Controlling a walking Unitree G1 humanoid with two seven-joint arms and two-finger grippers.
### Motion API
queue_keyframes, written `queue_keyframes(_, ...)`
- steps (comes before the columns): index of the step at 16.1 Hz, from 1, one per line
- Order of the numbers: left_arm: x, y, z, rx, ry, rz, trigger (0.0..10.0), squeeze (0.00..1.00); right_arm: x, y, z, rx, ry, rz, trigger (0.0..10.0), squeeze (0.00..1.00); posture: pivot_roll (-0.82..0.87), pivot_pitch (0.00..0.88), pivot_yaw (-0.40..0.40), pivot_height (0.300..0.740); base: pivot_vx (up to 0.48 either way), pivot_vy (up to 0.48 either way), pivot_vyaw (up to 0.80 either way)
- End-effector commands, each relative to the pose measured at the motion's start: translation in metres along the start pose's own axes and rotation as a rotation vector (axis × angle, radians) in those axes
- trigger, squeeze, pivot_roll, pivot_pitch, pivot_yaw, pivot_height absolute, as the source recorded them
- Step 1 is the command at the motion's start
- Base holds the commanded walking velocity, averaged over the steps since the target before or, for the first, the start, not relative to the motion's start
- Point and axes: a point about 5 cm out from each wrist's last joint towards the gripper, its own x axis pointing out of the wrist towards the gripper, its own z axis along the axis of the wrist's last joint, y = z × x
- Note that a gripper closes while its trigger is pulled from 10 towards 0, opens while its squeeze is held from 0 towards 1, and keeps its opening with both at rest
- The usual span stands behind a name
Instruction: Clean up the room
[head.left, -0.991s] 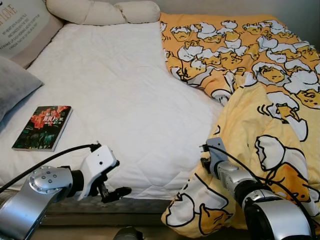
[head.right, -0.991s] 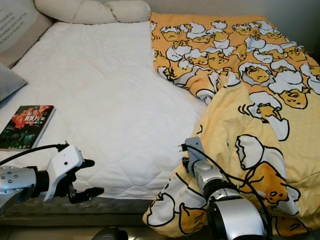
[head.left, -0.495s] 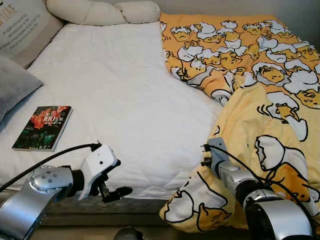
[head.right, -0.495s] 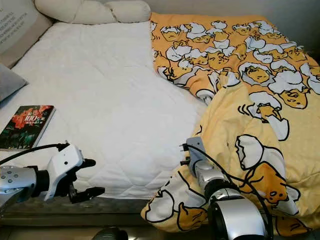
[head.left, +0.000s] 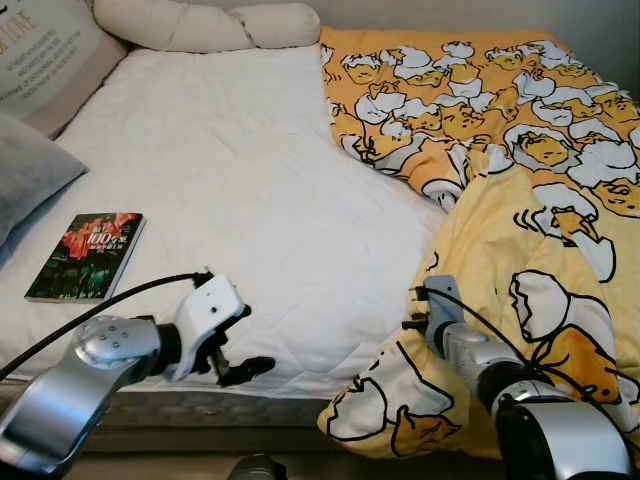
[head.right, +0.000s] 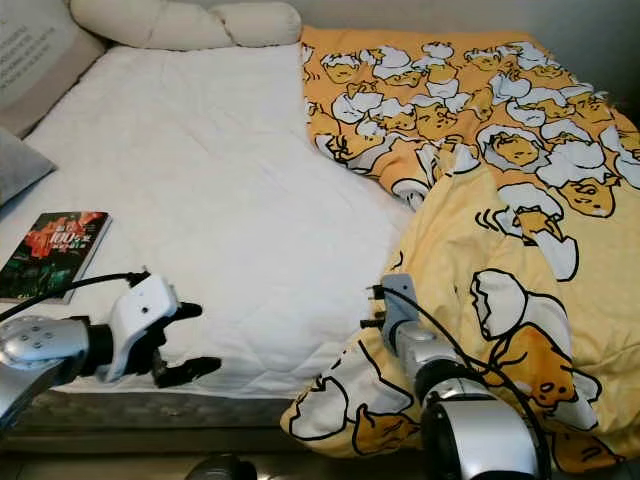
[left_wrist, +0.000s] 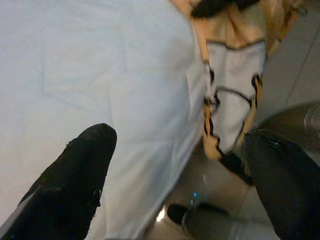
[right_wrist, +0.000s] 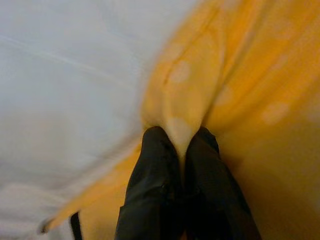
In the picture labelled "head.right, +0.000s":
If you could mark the grey pillow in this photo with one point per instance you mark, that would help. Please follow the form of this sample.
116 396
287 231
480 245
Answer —
20 175

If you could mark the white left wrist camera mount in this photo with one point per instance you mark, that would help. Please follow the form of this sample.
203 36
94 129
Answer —
145 305

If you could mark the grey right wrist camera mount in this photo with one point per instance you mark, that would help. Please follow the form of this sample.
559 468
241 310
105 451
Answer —
398 300

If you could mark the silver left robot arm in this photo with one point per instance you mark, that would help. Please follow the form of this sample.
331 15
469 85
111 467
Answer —
40 350

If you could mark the dark cover paperback book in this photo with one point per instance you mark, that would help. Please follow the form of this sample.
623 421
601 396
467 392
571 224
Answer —
55 255

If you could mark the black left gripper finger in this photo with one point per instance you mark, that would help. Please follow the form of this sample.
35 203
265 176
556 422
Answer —
188 372
190 312

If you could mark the beige knotted bolster pillow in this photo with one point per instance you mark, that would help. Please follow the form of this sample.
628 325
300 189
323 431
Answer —
180 22

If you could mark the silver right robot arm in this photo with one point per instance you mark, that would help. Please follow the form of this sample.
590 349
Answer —
480 445

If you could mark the white quilted mattress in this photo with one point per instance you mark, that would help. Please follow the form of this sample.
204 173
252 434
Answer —
210 170

